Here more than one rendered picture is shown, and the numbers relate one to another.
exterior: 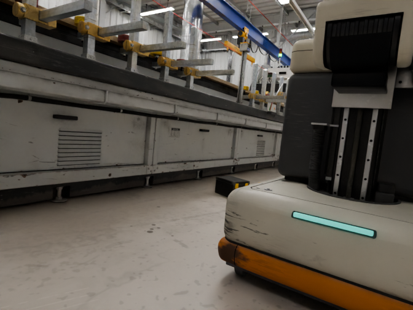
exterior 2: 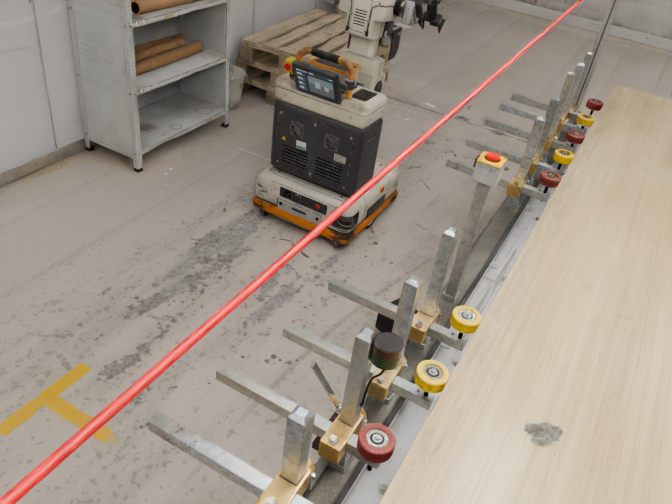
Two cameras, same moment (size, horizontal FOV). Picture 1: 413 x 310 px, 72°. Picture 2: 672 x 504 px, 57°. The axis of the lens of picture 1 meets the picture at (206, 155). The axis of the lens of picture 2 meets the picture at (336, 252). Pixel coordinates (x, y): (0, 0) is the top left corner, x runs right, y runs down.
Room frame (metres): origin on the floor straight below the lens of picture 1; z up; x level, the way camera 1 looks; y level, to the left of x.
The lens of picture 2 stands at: (4.06, -0.88, 1.98)
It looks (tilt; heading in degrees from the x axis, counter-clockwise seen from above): 36 degrees down; 171
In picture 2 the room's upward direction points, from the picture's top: 9 degrees clockwise
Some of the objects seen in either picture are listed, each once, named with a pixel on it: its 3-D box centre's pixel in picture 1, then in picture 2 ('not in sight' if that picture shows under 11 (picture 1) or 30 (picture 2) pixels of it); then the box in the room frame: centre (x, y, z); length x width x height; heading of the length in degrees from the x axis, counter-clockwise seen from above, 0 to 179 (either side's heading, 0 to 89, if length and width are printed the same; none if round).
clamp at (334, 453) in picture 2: not in sight; (344, 432); (3.20, -0.67, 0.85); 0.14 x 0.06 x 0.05; 147
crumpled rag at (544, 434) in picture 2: not in sight; (545, 431); (3.23, -0.22, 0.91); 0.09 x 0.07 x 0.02; 91
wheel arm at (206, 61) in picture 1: (180, 63); (513, 157); (1.70, 0.20, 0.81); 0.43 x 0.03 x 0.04; 57
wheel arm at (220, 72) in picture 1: (204, 73); (496, 179); (1.91, 0.07, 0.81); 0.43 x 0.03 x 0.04; 57
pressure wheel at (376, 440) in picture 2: not in sight; (373, 453); (3.26, -0.61, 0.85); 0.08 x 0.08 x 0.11
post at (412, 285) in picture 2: (263, 93); (395, 351); (2.97, -0.52, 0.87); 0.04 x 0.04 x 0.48; 57
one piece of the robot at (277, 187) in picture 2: not in sight; (303, 200); (1.23, -0.66, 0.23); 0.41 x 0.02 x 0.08; 56
